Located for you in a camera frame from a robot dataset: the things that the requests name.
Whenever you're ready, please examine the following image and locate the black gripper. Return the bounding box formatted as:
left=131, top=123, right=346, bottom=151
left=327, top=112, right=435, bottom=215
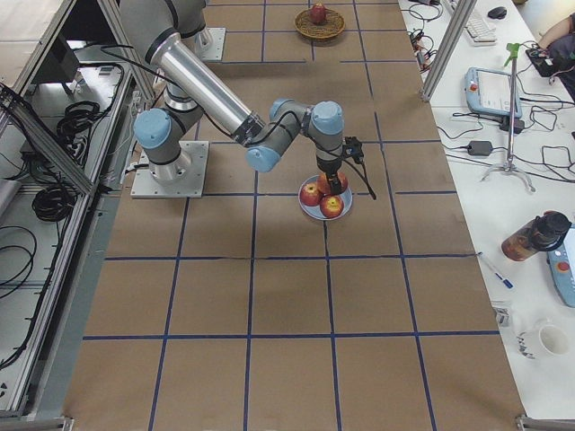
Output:
left=316, top=155, right=342, bottom=196

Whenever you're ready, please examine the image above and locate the red yellow apple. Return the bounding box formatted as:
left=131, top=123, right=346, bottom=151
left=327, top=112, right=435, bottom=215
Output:
left=316, top=172, right=349, bottom=196

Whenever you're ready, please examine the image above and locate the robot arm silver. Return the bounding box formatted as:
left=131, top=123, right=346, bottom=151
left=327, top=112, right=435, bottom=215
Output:
left=119, top=1, right=344, bottom=195

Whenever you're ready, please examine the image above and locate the red apple plate front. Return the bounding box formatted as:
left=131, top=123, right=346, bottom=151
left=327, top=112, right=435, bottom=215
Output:
left=319, top=195, right=345, bottom=219

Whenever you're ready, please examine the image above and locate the red apple plate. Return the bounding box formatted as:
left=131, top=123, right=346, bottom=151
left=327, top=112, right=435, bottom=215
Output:
left=319, top=195, right=345, bottom=219
left=299, top=181, right=324, bottom=207

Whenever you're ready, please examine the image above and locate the red apple plate left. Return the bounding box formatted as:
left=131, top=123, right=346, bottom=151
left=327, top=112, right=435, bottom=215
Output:
left=299, top=181, right=324, bottom=207

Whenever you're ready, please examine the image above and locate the light blue plate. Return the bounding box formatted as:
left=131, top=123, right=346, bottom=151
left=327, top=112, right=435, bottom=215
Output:
left=298, top=172, right=352, bottom=221

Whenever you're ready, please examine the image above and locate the woven wicker basket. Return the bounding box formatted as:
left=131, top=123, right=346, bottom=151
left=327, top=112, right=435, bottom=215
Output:
left=294, top=9, right=345, bottom=40

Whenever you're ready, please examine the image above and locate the dark red apple in basket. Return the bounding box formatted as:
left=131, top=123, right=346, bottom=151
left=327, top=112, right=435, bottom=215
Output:
left=309, top=3, right=327, bottom=25

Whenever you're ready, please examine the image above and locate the black power brick on desk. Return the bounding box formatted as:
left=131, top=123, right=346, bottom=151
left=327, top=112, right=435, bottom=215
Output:
left=466, top=140, right=493, bottom=156

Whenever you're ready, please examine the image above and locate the blue white pen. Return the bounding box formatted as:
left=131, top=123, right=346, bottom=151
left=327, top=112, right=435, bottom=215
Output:
left=477, top=251, right=514, bottom=289

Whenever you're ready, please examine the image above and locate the white keyboard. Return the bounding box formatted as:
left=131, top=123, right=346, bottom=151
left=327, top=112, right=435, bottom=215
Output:
left=464, top=10, right=498, bottom=47

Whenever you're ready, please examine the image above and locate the dark water bottle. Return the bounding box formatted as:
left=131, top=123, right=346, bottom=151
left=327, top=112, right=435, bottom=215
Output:
left=500, top=210, right=572, bottom=261

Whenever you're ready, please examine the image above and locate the blue pendant at edge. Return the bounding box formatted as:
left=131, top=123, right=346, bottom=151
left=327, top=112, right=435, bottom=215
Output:
left=547, top=226, right=575, bottom=308

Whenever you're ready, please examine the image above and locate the black computer mouse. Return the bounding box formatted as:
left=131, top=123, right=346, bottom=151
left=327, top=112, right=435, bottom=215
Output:
left=487, top=6, right=508, bottom=20

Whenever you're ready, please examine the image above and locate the white mug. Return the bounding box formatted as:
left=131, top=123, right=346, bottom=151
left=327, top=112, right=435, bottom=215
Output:
left=516, top=321, right=570, bottom=360

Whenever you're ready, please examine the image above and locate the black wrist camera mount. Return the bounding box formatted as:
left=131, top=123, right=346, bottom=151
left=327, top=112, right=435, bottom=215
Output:
left=342, top=136, right=364, bottom=164

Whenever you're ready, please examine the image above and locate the black camera cable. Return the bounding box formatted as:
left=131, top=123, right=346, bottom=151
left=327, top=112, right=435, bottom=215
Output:
left=101, top=43, right=378, bottom=201

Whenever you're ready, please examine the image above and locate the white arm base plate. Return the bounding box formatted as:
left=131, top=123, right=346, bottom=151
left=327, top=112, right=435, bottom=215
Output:
left=194, top=27, right=226, bottom=62
left=130, top=140, right=209, bottom=198

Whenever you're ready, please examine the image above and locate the aluminium frame post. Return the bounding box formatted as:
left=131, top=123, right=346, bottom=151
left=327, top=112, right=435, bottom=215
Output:
left=420, top=0, right=476, bottom=102

